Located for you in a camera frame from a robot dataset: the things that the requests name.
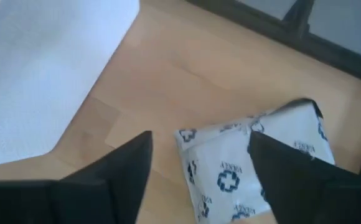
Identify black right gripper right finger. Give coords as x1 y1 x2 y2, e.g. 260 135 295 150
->
248 129 361 224

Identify black aluminium table frame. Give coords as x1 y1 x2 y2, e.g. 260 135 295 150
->
185 0 361 184

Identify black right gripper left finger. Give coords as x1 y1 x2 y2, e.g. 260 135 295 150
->
0 130 154 224

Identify white perforated plastic basket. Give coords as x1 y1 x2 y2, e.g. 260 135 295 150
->
0 0 141 169

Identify white printed gauze packet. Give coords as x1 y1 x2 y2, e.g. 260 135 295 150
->
173 98 337 224

